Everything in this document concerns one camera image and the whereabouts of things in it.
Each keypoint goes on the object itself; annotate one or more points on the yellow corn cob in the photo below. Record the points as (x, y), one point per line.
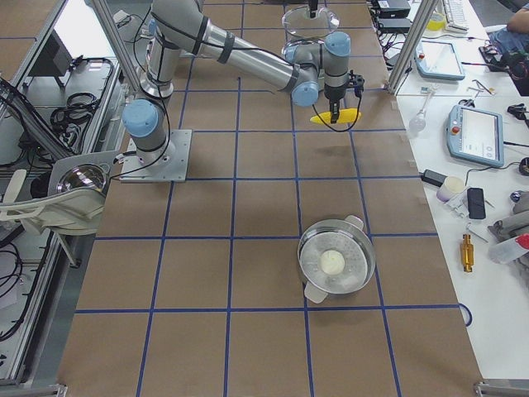
(347, 115)

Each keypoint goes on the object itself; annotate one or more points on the glass pot lid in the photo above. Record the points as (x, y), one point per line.
(302, 22)

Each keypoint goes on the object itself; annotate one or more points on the pale green cooking pot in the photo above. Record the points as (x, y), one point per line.
(306, 58)

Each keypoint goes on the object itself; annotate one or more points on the steel steamer pot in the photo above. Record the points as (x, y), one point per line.
(346, 236)

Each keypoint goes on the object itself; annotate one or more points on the clear light bulb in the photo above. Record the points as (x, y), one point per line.
(418, 122)

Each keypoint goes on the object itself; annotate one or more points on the far teach pendant tablet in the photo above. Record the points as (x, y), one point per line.
(438, 60)

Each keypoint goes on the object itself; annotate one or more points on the teach pendant tablet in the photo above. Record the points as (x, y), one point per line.
(475, 135)
(438, 60)

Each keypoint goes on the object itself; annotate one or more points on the black power adapter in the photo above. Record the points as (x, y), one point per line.
(433, 178)

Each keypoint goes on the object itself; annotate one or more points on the yellow tape roll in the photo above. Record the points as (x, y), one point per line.
(436, 22)

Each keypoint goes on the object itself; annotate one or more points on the white keyboard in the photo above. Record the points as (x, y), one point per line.
(455, 16)

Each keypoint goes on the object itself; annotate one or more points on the white lilac tape roll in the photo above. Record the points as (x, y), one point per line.
(450, 187)

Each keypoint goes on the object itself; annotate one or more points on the near teach pendant tablet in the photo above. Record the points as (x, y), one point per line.
(475, 135)

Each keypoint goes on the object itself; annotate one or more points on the white steamed bun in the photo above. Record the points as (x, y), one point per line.
(332, 262)

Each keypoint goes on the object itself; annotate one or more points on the black smartphone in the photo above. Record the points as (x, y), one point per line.
(476, 203)

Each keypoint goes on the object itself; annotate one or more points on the gold brass fitting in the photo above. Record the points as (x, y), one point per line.
(467, 253)

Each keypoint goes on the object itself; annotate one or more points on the shiny metal bowl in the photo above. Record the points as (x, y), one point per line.
(82, 176)

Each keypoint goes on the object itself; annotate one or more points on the aluminium frame post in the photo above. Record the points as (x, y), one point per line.
(419, 24)

